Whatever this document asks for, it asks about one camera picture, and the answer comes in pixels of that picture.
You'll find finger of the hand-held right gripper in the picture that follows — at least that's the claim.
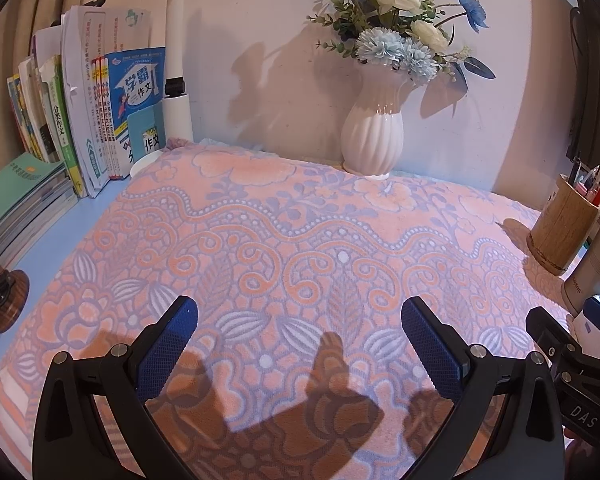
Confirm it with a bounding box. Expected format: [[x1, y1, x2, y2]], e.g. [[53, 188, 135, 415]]
[[526, 305, 576, 361]]

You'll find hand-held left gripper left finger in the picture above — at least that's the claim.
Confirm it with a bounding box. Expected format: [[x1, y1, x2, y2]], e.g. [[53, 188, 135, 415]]
[[31, 296, 199, 480]]

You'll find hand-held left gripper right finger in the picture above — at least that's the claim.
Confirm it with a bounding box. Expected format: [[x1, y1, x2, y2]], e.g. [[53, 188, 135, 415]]
[[401, 297, 565, 480]]

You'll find beige cylinder container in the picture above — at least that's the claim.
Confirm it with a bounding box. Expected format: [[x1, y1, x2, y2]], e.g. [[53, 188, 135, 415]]
[[561, 237, 600, 317]]

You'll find wooden pen holder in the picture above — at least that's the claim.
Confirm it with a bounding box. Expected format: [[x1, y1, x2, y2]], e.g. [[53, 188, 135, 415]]
[[526, 174, 600, 276]]

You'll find bunch of pens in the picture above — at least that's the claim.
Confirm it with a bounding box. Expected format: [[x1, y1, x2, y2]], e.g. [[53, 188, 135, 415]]
[[567, 157, 600, 206]]

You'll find pink patterned blanket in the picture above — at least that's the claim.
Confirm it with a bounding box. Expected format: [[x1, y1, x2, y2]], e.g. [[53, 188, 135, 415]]
[[0, 137, 588, 480]]

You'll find round wooden stand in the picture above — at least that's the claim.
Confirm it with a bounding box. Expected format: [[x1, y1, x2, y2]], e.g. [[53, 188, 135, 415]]
[[0, 269, 31, 334]]

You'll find stack of flat books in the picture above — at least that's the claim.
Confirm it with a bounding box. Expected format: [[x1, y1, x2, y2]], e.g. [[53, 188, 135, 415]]
[[0, 154, 79, 273]]

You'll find white ribbed vase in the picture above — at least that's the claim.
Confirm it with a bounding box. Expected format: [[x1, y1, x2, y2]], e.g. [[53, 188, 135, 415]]
[[341, 62, 412, 181]]

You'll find white desk lamp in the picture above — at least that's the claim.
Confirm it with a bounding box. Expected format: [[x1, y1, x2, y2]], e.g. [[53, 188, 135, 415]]
[[130, 0, 196, 179]]

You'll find row of upright books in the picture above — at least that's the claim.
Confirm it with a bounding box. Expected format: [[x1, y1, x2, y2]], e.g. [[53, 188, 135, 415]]
[[6, 5, 167, 198]]

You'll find blue and white flower bouquet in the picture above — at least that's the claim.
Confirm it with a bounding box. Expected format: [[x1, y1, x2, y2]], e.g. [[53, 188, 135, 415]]
[[305, 0, 497, 96]]

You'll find beige curtain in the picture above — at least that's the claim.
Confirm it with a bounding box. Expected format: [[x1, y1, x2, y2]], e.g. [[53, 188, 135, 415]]
[[0, 0, 173, 91]]

